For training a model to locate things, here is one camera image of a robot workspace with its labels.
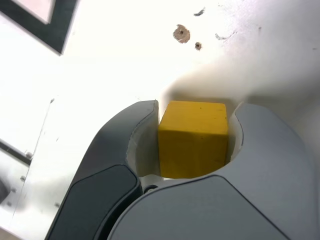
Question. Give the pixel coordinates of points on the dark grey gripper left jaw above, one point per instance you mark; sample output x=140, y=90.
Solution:
x=100, y=187

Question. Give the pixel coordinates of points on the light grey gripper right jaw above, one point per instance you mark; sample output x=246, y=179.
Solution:
x=225, y=205

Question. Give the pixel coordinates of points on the yellow cube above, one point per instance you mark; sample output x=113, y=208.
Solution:
x=192, y=140

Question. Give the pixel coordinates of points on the black tape square outline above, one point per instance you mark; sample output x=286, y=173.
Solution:
x=62, y=25

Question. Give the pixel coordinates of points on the black tape strip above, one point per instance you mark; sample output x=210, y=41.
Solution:
x=15, y=152

